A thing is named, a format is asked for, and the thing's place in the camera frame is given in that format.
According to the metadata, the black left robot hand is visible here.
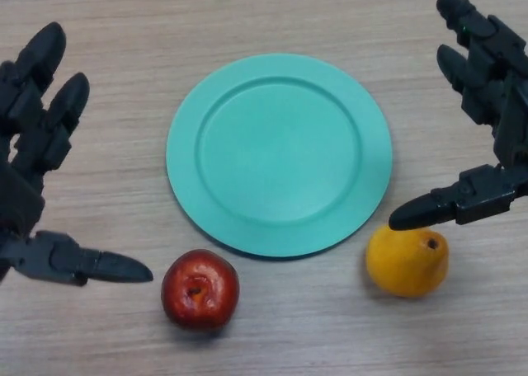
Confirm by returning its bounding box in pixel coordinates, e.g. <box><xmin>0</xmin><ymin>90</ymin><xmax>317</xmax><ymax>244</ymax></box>
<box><xmin>0</xmin><ymin>21</ymin><xmax>154</xmax><ymax>287</ymax></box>

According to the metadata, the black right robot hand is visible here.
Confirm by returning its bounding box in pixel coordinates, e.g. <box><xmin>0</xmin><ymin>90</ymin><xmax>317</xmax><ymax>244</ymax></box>
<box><xmin>389</xmin><ymin>0</ymin><xmax>528</xmax><ymax>232</ymax></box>

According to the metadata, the red apple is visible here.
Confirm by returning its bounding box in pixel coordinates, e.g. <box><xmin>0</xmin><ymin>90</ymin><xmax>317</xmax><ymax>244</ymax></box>
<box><xmin>160</xmin><ymin>248</ymin><xmax>241</xmax><ymax>331</ymax></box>

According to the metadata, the green round plate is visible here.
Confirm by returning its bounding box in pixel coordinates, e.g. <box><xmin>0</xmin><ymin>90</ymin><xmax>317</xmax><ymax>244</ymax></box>
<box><xmin>165</xmin><ymin>53</ymin><xmax>393</xmax><ymax>261</ymax></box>

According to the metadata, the yellow pear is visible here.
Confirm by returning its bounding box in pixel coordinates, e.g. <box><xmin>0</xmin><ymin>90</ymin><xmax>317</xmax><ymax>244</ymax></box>
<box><xmin>365</xmin><ymin>224</ymin><xmax>450</xmax><ymax>298</ymax></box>

